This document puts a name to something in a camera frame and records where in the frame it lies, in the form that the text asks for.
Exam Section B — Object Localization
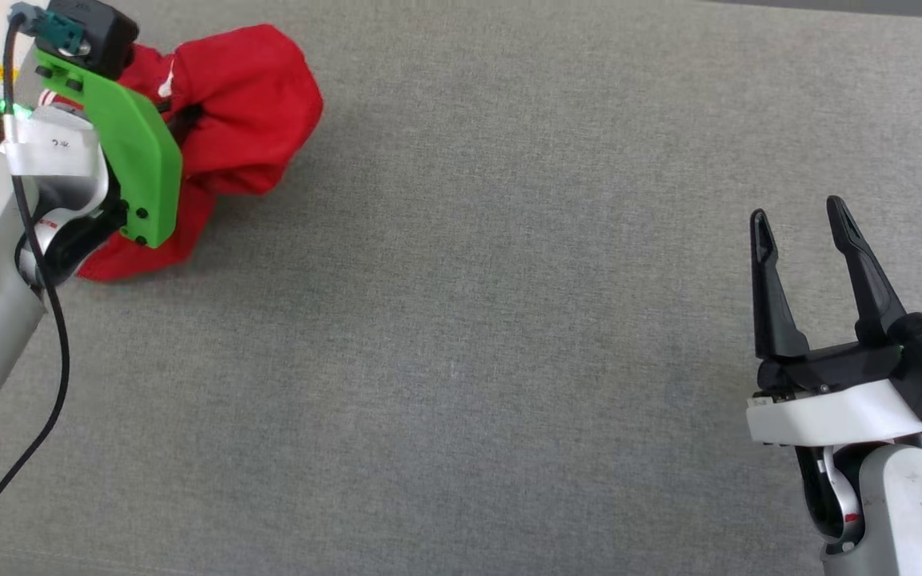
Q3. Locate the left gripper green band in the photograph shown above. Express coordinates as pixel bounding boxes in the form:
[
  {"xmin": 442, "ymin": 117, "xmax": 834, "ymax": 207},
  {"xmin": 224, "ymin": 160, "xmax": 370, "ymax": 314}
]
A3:
[{"xmin": 0, "ymin": 46, "xmax": 202, "ymax": 250}]

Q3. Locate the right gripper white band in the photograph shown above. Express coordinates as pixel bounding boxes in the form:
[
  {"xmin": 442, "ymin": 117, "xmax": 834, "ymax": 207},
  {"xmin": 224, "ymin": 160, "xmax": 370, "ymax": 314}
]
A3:
[{"xmin": 747, "ymin": 195, "xmax": 922, "ymax": 447}]

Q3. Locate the red basketball jersey number 23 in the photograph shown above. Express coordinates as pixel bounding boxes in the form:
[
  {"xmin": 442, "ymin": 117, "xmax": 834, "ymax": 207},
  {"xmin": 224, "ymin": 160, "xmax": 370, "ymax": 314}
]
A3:
[{"xmin": 39, "ymin": 22, "xmax": 324, "ymax": 282}]

